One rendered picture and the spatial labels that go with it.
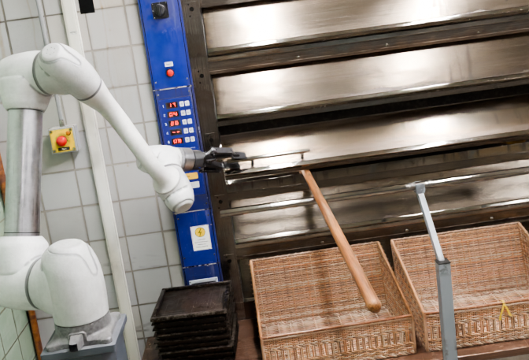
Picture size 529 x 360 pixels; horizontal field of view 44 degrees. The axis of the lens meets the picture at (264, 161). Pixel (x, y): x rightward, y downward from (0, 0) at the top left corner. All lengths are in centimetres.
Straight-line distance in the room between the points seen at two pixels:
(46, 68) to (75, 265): 56
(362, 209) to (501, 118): 68
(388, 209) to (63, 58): 148
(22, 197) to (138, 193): 80
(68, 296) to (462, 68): 175
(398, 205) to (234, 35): 97
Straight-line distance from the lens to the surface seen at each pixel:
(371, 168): 275
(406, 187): 240
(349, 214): 277
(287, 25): 264
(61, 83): 200
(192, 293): 266
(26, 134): 206
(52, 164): 278
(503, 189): 293
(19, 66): 207
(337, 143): 267
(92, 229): 281
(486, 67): 282
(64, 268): 188
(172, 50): 261
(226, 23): 264
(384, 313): 279
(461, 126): 278
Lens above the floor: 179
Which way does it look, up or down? 12 degrees down
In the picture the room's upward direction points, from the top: 8 degrees counter-clockwise
